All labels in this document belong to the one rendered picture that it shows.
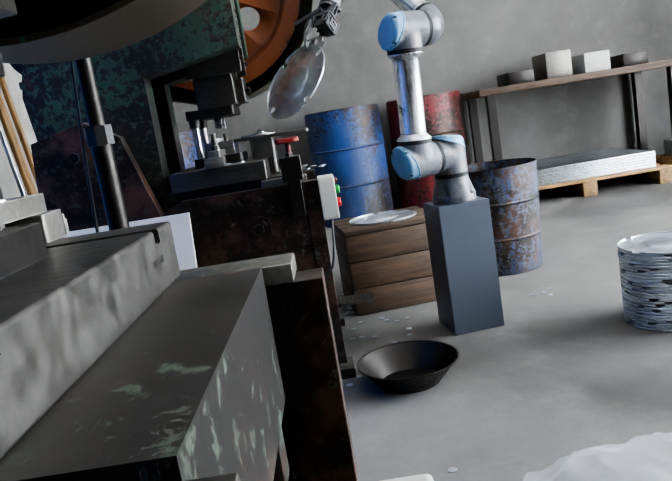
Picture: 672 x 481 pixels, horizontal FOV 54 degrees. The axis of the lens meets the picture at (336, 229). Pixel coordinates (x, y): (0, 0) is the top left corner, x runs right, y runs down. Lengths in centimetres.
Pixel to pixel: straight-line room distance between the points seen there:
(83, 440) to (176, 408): 5
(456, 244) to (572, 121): 387
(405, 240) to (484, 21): 344
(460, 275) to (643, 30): 433
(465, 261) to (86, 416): 196
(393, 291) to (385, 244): 20
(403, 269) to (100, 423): 235
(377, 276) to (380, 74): 318
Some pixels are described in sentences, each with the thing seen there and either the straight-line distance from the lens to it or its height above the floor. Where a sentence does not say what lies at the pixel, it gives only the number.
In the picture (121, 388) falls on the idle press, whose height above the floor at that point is 65.
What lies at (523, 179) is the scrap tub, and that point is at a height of 41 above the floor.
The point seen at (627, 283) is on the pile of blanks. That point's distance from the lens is 229.
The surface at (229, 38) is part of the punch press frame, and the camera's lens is 209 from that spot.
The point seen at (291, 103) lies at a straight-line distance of 228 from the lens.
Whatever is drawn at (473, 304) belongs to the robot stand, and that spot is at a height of 10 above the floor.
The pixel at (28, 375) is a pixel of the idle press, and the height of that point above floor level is 67.
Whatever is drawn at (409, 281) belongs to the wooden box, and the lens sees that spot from 269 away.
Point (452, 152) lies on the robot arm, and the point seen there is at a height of 62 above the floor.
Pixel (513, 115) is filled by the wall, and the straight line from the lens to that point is 584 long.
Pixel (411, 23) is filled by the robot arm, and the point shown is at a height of 105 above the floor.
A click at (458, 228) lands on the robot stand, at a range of 224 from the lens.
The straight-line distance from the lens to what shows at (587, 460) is 121.
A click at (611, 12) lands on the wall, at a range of 620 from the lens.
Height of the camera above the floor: 78
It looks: 9 degrees down
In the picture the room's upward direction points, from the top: 9 degrees counter-clockwise
